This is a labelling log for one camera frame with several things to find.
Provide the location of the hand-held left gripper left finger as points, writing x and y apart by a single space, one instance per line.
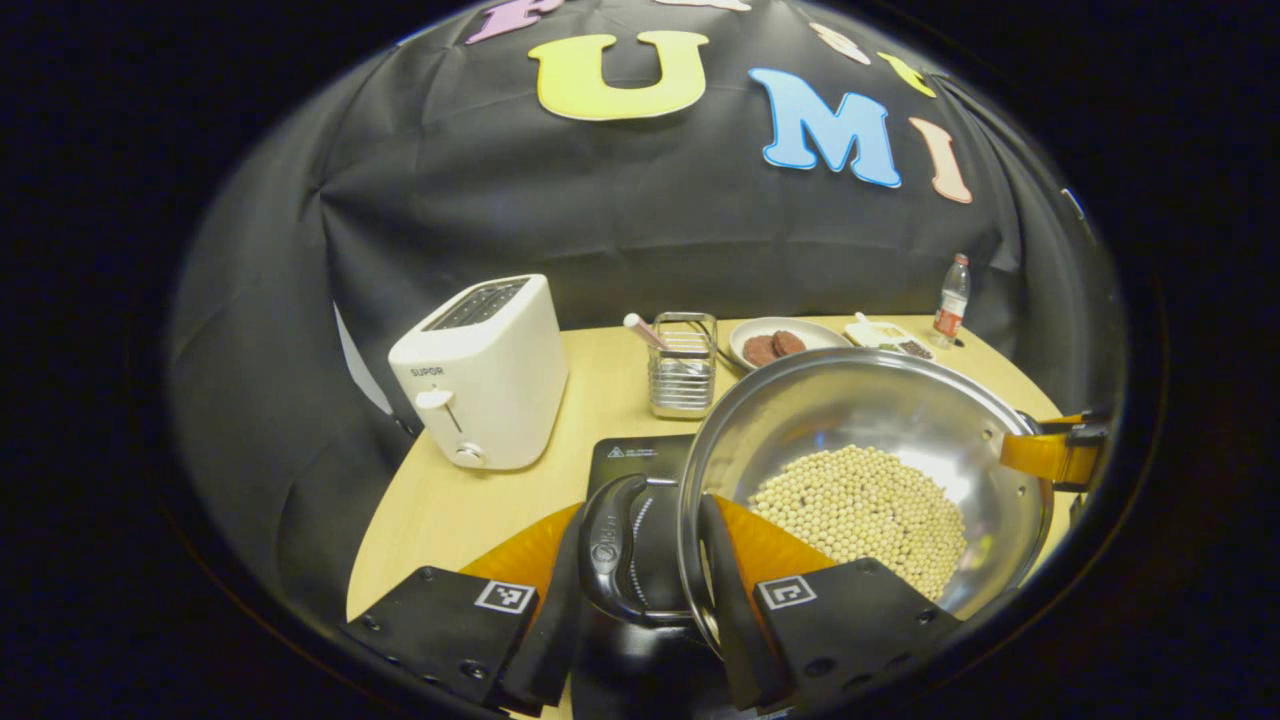
555 620

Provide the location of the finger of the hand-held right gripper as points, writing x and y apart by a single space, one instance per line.
1085 420
1045 455

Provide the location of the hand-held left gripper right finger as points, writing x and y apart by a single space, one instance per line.
735 620

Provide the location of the black induction cooktop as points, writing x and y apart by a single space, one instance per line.
640 455

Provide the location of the stainless steel pot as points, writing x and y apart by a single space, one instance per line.
850 400

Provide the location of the pile of soybeans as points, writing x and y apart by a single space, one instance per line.
860 510

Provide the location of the clear bottle with red label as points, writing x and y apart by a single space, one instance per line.
951 305

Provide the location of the white divided dish of beans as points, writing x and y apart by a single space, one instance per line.
880 335

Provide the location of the white toaster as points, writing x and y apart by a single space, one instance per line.
490 390

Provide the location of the white round plate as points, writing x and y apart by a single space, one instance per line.
825 335

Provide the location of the brown meat piece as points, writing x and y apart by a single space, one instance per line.
789 343
759 351

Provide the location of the black backdrop cloth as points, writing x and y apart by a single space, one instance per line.
600 220

